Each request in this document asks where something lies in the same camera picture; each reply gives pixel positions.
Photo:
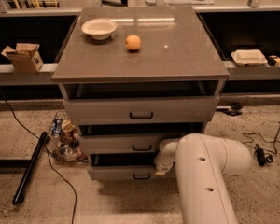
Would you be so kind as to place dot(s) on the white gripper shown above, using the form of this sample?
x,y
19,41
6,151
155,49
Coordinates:
x,y
161,164

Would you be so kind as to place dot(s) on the grey bottom drawer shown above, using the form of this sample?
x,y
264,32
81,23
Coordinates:
x,y
125,166

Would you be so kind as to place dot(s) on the grey drawer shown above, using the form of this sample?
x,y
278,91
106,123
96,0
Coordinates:
x,y
140,110
125,166
116,144

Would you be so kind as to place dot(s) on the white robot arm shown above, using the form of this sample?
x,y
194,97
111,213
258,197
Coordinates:
x,y
200,162

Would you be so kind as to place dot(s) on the grey middle drawer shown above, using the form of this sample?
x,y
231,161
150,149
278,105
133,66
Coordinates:
x,y
116,144

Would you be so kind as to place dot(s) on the grey top drawer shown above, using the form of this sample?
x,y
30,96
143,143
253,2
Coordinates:
x,y
140,110

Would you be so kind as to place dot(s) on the grey drawer cabinet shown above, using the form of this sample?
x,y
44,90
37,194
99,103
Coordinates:
x,y
176,59

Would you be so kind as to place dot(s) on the open cardboard box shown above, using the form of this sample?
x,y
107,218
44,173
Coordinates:
x,y
25,58

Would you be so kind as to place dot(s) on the black caster wheel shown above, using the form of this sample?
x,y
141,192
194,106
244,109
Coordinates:
x,y
234,109

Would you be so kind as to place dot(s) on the orange fruit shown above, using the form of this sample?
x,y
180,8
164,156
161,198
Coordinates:
x,y
133,42

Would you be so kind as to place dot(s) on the black tube on floor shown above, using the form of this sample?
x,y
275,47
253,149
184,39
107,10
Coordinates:
x,y
22,187

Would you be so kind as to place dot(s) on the white foam takeout container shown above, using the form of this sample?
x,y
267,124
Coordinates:
x,y
248,57

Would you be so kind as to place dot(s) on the white paper bowl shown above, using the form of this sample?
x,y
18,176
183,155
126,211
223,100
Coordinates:
x,y
99,29

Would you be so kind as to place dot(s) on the yellow black tape measure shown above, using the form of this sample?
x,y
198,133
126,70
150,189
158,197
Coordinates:
x,y
273,60

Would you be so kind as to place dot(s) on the wire basket with items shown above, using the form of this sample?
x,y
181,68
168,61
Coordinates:
x,y
63,140

